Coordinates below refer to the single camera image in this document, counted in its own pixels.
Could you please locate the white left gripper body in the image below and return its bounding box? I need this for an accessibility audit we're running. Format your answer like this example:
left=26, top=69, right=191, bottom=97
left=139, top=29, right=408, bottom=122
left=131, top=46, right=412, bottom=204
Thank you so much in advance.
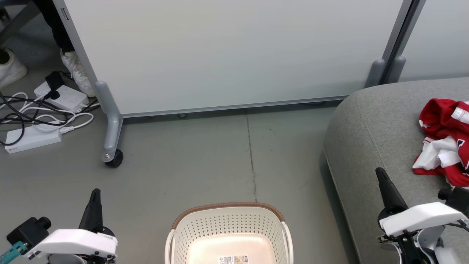
left=24, top=227, right=118, bottom=260

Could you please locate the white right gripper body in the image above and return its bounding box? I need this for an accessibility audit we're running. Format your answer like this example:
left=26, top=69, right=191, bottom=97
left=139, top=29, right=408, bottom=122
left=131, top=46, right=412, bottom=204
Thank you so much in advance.
left=378, top=201, right=469, bottom=237

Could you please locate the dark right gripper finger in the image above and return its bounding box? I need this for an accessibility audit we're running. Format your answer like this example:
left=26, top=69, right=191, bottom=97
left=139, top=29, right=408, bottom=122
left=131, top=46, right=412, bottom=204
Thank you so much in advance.
left=375, top=167, right=408, bottom=214

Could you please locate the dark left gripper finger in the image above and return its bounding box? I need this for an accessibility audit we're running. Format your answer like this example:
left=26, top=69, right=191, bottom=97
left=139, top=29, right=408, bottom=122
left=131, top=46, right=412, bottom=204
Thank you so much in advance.
left=78, top=188, right=104, bottom=231

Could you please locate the red and white sports jersey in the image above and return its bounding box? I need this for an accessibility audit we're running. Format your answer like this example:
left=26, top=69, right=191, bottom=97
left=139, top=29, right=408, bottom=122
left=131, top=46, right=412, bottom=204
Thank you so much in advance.
left=413, top=98, right=469, bottom=190

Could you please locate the white perforated laundry basket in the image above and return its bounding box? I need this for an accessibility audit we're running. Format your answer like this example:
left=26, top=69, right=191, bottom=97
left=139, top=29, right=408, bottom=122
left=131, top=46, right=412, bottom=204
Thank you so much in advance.
left=165, top=202, right=294, bottom=264

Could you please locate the paper label in basket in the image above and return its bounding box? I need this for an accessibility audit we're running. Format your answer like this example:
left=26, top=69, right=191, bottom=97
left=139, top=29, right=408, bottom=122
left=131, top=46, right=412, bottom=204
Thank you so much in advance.
left=218, top=255, right=249, bottom=264

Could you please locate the black caster wheel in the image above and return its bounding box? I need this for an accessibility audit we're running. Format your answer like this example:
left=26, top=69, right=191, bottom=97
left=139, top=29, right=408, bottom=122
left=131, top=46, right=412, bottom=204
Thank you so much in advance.
left=105, top=149, right=124, bottom=169

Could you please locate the grey fabric sofa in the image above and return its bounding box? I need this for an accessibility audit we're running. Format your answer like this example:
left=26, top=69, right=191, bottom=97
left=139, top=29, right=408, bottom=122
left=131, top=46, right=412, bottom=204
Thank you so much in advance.
left=323, top=77, right=469, bottom=264

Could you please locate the grey partition leg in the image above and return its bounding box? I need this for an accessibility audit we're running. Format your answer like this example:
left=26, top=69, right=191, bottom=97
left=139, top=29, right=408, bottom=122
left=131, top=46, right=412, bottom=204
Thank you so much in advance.
left=94, top=81, right=124, bottom=164

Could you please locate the long white power strip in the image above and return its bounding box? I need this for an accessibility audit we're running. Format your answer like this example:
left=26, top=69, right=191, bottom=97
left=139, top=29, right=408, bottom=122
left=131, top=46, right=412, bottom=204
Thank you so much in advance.
left=4, top=124, right=62, bottom=154

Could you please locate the white power strip with plugs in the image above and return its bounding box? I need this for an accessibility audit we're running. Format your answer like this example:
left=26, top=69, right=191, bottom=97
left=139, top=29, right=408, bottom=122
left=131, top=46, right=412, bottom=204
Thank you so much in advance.
left=34, top=81, right=90, bottom=113

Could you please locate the black power adapter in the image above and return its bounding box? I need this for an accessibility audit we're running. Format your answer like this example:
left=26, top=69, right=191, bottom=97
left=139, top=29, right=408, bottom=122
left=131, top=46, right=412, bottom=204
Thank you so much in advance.
left=45, top=71, right=65, bottom=100

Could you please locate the white sneaker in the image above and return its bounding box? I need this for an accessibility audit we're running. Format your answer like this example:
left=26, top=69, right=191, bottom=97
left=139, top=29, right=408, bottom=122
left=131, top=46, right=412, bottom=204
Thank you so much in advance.
left=60, top=50, right=97, bottom=98
left=0, top=48, right=28, bottom=91

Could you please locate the narrow white partition panel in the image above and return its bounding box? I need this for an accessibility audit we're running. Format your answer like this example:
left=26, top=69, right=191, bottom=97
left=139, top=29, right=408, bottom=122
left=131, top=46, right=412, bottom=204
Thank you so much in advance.
left=398, top=0, right=469, bottom=83

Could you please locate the black trouser leg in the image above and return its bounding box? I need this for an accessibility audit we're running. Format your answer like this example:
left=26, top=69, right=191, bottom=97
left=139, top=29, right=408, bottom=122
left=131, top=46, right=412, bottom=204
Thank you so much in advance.
left=32, top=0, right=76, bottom=54

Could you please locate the large white partition panel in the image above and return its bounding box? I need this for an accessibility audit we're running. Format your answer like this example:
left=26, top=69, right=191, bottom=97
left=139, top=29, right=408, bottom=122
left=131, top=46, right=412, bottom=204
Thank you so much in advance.
left=52, top=0, right=415, bottom=118

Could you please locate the grey desk leg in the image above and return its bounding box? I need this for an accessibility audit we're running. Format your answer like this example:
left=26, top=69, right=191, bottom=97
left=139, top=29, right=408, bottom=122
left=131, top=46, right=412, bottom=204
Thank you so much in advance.
left=0, top=0, right=41, bottom=36

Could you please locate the white power cable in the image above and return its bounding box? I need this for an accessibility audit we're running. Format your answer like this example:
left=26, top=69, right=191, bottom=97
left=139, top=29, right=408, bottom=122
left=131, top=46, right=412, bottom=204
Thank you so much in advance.
left=0, top=92, right=100, bottom=135

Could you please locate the black floor cable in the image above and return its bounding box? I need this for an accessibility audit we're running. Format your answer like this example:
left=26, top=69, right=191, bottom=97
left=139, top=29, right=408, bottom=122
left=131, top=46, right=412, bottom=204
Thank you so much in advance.
left=0, top=91, right=75, bottom=146

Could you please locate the grey partition post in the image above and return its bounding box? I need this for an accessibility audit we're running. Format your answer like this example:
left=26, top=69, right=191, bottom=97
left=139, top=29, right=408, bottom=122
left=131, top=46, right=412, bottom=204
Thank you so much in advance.
left=365, top=0, right=428, bottom=89

